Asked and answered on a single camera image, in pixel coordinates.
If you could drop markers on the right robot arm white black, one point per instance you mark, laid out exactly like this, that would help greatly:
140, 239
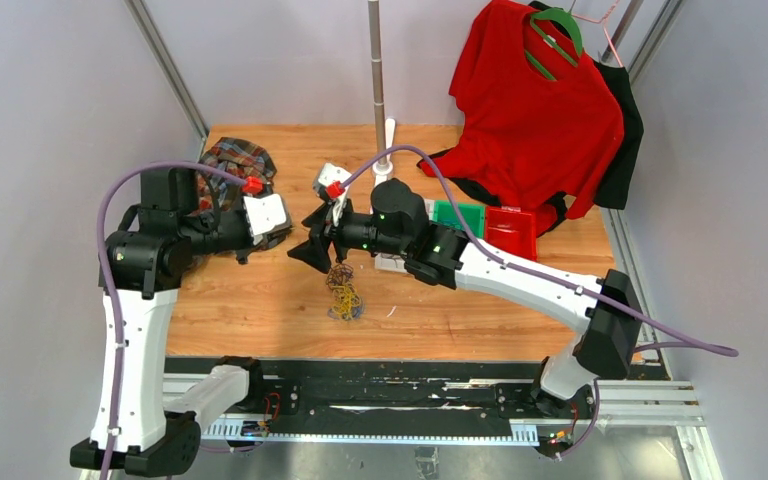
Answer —
438, 255

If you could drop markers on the green clothes hanger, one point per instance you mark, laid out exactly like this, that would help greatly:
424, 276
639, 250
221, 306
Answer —
553, 43

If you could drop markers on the red plastic bin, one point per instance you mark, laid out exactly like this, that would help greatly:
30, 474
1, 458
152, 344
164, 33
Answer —
511, 230

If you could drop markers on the aluminium frame post right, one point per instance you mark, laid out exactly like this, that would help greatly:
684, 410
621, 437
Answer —
649, 26

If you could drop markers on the pink wire hanger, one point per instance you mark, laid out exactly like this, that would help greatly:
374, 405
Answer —
610, 52

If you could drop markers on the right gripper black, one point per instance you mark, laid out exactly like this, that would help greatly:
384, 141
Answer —
326, 215

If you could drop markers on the metal pole with white base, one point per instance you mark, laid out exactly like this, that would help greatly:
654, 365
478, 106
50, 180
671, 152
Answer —
384, 127

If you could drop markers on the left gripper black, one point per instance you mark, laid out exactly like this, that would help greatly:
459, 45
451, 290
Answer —
243, 254

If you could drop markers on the plaid flannel shirt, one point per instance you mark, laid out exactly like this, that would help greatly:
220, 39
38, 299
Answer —
241, 158

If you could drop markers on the black t-shirt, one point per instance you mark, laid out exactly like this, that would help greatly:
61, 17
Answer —
600, 134

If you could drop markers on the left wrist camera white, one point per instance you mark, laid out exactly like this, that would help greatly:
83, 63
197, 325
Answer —
266, 213

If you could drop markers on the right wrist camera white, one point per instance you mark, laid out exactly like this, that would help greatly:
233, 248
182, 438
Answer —
328, 185

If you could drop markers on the red t-shirt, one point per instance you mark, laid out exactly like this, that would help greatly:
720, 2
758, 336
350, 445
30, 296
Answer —
507, 133

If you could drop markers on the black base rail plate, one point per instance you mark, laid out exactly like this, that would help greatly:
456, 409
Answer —
413, 399

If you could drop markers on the aluminium frame post left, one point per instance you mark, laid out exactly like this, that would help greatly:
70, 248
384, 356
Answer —
145, 22

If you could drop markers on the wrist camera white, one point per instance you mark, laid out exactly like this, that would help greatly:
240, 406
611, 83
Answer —
266, 213
328, 185

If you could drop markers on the aluminium frame post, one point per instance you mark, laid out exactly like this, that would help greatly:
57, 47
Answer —
649, 26
145, 22

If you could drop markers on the white plastic bin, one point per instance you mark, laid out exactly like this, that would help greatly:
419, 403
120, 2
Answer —
389, 263

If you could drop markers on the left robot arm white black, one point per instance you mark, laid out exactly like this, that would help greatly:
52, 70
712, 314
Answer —
187, 210

